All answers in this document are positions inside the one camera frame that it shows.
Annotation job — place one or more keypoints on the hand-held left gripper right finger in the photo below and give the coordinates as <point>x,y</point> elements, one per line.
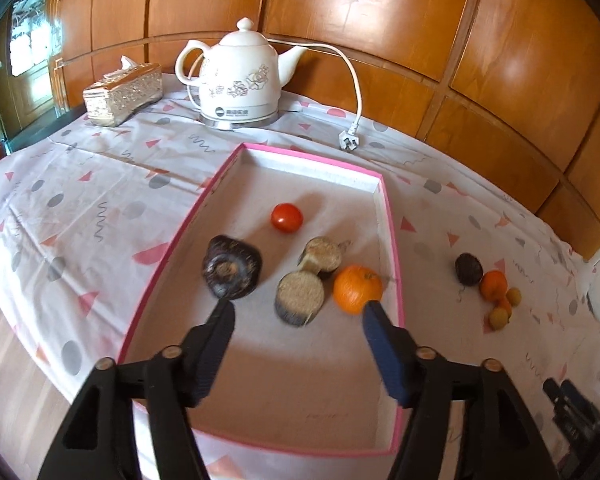
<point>385,355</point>

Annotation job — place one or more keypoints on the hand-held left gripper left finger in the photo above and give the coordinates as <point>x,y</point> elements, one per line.
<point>212,355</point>

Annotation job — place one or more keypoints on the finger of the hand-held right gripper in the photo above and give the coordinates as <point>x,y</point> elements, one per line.
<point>572,391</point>
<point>551,390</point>

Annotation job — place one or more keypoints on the pink shallow tray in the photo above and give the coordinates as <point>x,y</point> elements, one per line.
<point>280,385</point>

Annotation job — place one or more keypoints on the orange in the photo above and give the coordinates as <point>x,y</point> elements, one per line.
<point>494,285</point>
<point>355,287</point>

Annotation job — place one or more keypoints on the small yellow fruit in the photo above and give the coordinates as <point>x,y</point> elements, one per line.
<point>515,296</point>
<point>499,318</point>

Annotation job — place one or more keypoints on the small carrot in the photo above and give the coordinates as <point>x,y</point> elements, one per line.
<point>505,305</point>

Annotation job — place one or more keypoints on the cut dark tuber piece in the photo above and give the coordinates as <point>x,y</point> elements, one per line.
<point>322,255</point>
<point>300,297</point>

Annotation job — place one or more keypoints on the small dark passion fruit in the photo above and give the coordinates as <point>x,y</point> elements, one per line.
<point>468,269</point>

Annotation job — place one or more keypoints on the red tomato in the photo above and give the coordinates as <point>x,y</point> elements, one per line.
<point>286,217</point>

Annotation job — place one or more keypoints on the white patterned tablecloth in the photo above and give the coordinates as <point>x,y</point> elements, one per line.
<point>105,175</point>

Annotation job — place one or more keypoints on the white ceramic electric kettle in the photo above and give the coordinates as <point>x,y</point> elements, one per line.
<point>240,85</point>

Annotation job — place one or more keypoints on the ornate cream tissue box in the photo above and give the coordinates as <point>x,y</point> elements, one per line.
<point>125,95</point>

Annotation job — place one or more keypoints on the wooden glass door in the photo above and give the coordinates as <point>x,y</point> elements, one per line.
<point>30,45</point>

